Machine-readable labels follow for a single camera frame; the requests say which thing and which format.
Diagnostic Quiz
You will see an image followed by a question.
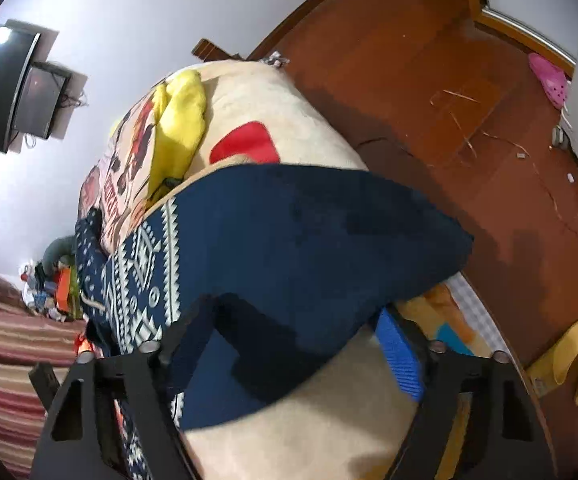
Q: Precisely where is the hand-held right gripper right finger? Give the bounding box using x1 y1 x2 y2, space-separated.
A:
375 307 556 480

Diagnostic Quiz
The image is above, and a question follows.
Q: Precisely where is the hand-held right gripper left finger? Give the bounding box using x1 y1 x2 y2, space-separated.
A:
29 294 221 480

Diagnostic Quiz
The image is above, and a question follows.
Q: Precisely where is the navy patterned sweater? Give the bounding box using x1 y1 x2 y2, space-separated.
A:
73 162 475 480

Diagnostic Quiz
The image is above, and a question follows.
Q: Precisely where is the colourful bed sheet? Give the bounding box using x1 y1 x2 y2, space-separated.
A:
396 275 525 461

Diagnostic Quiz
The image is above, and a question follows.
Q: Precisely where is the orange box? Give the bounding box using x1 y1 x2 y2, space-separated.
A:
55 269 76 313

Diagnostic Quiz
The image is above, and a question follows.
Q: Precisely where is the grey cloth bundle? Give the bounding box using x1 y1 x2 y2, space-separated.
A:
42 236 78 273

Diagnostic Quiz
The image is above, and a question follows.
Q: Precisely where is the pile of small clutter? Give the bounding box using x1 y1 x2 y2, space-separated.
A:
18 260 86 323

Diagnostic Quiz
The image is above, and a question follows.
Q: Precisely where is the striped curtain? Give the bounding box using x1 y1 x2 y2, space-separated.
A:
0 255 90 478

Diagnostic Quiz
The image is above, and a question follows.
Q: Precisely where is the yellow cloth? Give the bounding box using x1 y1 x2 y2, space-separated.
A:
145 69 209 207

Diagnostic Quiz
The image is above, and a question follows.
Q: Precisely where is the printed beige blanket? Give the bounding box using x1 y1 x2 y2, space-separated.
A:
76 59 472 480

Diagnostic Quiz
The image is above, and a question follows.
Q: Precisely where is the small black monitor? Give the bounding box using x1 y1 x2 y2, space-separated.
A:
13 62 72 140

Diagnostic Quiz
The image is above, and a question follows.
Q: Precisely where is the dark wooden headboard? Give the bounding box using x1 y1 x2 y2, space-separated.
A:
192 37 242 62

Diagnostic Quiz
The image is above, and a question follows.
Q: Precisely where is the pink slipper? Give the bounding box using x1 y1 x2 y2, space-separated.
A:
528 52 571 111

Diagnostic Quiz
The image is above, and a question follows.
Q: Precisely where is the wooden door frame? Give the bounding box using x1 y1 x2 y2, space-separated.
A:
455 0 578 67

